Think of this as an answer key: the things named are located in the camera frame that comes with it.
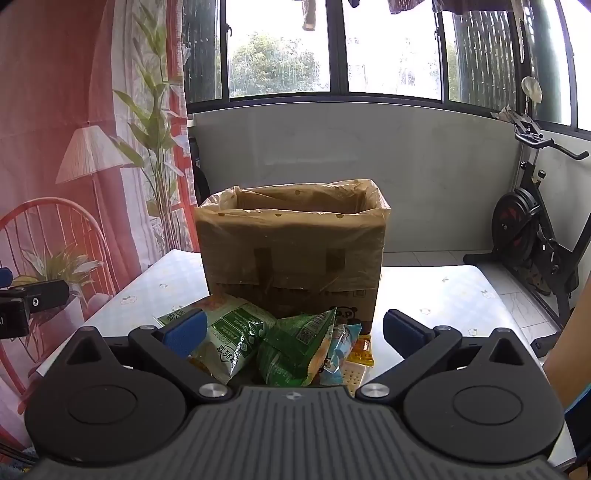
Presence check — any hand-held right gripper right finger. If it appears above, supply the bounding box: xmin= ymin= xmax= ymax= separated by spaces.
xmin=358 ymin=308 xmax=539 ymax=402

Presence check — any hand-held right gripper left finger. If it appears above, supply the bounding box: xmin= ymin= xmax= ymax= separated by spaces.
xmin=60 ymin=308 xmax=232 ymax=402

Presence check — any blue and orange bread packet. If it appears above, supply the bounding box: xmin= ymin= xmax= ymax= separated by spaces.
xmin=318 ymin=322 xmax=363 ymax=387

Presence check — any brown cardboard box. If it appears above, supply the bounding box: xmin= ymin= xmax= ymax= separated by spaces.
xmin=194 ymin=179 xmax=392 ymax=336

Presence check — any yellow orange snack packet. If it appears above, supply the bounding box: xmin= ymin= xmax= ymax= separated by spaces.
xmin=347 ymin=335 xmax=373 ymax=368

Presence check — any green and white chip bag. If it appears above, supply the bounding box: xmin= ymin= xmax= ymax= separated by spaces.
xmin=157 ymin=295 xmax=279 ymax=385

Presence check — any clear cracker packet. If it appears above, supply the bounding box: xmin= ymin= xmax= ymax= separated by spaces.
xmin=339 ymin=361 xmax=371 ymax=398

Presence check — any green triangular snack packet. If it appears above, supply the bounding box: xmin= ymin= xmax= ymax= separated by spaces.
xmin=256 ymin=308 xmax=338 ymax=388

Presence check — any dark machine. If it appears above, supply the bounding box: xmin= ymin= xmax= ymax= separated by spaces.
xmin=188 ymin=137 xmax=212 ymax=200

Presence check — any black exercise bike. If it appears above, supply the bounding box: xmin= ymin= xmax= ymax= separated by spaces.
xmin=463 ymin=108 xmax=591 ymax=360

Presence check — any person's leg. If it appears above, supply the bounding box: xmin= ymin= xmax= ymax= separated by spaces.
xmin=542 ymin=272 xmax=591 ymax=417

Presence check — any printed backdrop cloth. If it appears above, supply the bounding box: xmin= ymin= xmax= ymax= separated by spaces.
xmin=0 ymin=0 xmax=198 ymax=416

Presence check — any crumpled white cloth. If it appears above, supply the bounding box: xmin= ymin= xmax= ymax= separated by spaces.
xmin=491 ymin=105 xmax=537 ymax=126

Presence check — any pale round bulb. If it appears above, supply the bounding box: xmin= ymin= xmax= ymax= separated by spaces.
xmin=521 ymin=76 xmax=543 ymax=103

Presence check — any black framed window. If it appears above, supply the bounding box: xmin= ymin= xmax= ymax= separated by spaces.
xmin=181 ymin=0 xmax=591 ymax=137

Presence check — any hanging small dark garment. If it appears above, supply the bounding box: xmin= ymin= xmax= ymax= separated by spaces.
xmin=387 ymin=0 xmax=431 ymax=16

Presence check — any hanging dark patterned garment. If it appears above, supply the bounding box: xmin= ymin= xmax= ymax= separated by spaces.
xmin=431 ymin=0 xmax=525 ymax=18

